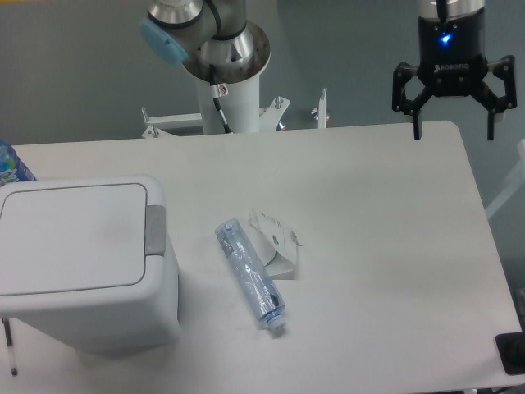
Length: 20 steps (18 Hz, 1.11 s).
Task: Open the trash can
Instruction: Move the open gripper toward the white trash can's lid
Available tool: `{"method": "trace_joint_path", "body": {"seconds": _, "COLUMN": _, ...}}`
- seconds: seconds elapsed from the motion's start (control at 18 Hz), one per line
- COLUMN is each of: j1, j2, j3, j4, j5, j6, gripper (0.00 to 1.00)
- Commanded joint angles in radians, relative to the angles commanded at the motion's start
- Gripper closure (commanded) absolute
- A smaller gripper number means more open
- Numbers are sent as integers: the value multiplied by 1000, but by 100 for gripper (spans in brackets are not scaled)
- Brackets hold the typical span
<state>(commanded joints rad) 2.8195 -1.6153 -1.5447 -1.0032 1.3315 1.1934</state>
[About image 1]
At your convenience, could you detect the black and white pen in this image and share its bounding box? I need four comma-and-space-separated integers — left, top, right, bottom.
2, 318, 18, 377

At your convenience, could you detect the white trash can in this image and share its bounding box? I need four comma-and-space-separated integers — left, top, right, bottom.
1, 175, 181, 352

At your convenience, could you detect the white upright bracket post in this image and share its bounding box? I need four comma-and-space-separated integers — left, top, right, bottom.
311, 88, 330, 129

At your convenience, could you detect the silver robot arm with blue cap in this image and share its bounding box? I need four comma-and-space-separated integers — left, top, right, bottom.
139, 1, 517, 140

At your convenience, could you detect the white base bracket with bolts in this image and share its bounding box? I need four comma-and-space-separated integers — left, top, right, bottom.
141, 96, 290, 139

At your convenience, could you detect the crumpled white paper carton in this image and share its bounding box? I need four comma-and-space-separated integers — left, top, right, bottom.
248, 208, 300, 280

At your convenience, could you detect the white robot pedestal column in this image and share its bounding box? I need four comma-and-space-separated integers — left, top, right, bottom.
195, 76, 259, 135

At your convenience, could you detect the crushed clear plastic bottle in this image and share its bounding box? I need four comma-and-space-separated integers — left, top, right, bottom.
215, 219, 286, 335

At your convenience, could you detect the black device at table edge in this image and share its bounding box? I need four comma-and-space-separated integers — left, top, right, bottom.
495, 332, 524, 376

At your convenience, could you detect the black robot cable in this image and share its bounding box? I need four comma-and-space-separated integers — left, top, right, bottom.
208, 63, 234, 135

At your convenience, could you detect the blue labelled drink bottle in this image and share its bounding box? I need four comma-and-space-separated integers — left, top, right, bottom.
1, 140, 37, 186

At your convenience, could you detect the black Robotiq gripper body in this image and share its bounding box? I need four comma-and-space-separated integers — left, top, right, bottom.
417, 1, 488, 97

